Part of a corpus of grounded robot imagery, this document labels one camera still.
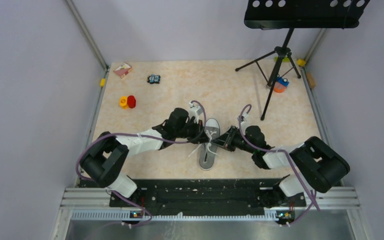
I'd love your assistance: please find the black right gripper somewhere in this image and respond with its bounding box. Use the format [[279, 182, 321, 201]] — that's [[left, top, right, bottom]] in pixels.
[[211, 125, 256, 154]]

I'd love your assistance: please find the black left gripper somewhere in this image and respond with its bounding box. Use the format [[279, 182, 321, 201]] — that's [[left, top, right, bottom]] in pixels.
[[175, 118, 211, 145]]

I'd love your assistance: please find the grey canvas sneaker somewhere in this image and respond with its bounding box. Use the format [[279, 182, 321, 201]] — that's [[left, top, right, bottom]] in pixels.
[[198, 118, 221, 171]]

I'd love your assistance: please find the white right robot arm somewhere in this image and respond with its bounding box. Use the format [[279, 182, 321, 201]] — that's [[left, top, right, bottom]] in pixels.
[[211, 125, 351, 206]]

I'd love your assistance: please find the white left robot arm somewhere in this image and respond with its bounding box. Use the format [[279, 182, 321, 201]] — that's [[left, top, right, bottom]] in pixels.
[[77, 101, 209, 207]]

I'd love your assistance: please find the small black blue toy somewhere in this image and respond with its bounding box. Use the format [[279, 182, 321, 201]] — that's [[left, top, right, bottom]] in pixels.
[[147, 74, 161, 84]]

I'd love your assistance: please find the red round toy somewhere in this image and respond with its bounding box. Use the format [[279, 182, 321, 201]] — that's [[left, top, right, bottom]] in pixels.
[[127, 95, 137, 109]]

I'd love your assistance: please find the yellow round toy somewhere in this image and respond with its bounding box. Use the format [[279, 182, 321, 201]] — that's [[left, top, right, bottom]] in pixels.
[[119, 96, 129, 109]]

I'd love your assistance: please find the orange blue toy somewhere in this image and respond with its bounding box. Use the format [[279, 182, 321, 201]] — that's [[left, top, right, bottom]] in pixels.
[[273, 77, 290, 93]]

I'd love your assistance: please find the pink and white box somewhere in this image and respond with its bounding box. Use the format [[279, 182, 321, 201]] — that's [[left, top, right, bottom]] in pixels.
[[113, 62, 133, 79]]

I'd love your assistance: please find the yellow corner clip left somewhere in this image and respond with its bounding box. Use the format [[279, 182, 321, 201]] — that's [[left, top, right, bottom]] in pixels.
[[99, 78, 106, 88]]

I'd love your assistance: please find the yellow corner clip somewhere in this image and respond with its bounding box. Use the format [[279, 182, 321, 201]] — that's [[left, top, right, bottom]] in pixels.
[[99, 78, 106, 88], [296, 58, 307, 67]]

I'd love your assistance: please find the yellow corner clip right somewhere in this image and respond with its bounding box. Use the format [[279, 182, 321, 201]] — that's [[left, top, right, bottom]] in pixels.
[[296, 58, 307, 67]]

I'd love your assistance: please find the black music stand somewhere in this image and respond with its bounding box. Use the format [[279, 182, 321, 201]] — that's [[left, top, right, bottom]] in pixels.
[[235, 0, 369, 121]]

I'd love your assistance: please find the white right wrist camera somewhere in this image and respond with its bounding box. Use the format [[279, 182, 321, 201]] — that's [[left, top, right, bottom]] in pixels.
[[238, 113, 249, 131]]

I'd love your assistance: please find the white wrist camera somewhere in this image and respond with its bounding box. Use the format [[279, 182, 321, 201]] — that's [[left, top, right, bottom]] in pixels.
[[187, 101, 203, 124], [238, 113, 249, 131]]

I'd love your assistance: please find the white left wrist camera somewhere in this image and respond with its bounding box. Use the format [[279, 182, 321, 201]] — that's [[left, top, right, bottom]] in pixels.
[[187, 101, 203, 124]]

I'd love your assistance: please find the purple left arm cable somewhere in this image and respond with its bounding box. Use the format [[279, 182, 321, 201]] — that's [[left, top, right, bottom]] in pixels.
[[75, 99, 208, 229]]

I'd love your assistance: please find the white slotted cable duct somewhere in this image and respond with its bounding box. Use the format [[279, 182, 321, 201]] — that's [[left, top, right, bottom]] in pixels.
[[71, 209, 279, 222]]

